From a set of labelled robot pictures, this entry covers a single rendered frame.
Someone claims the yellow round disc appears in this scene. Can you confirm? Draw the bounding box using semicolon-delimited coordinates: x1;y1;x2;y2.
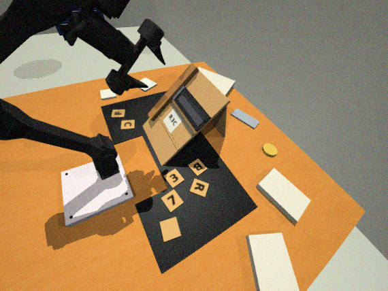
262;143;277;157

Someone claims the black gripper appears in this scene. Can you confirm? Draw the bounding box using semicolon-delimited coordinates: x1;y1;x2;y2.
100;18;166;95

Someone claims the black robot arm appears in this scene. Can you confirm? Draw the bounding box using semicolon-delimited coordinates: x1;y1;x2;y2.
0;0;130;180

